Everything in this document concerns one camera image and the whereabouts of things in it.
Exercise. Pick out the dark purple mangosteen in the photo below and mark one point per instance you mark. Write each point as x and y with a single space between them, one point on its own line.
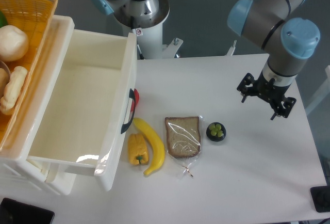
216 132

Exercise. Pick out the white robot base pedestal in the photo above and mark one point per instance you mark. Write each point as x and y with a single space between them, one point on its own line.
145 19

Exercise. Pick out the yellow bell pepper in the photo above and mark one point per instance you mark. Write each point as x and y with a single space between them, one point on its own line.
137 150

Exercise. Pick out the green vegetable in basket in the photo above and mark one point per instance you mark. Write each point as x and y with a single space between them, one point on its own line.
3 20

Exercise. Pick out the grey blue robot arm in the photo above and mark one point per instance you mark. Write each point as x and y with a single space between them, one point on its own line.
266 23

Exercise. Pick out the black device at table edge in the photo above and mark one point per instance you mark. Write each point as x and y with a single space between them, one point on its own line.
320 197

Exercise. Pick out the red apple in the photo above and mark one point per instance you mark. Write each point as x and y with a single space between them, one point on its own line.
137 98

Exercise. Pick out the black tablet device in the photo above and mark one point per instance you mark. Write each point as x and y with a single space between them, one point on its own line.
13 211

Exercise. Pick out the yellow banana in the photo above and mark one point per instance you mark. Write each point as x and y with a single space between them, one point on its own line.
155 142

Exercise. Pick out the long white bread roll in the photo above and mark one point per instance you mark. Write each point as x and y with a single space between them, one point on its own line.
12 90

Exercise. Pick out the beige bread piece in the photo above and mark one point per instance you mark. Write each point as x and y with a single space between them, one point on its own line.
4 79

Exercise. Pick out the bread slice in plastic bag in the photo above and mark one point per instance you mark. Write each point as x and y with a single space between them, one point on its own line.
183 141

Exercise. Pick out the round white bun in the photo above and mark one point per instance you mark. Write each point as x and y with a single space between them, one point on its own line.
14 43

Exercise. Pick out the orange plastic basket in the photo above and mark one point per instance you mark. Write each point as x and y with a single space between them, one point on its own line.
33 17

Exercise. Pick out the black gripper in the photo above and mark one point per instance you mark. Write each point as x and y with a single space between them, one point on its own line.
269 92

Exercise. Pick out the white plastic drawer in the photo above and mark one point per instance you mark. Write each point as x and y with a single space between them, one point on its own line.
91 108

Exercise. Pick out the white drawer cabinet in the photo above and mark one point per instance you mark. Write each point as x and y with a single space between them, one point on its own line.
17 169

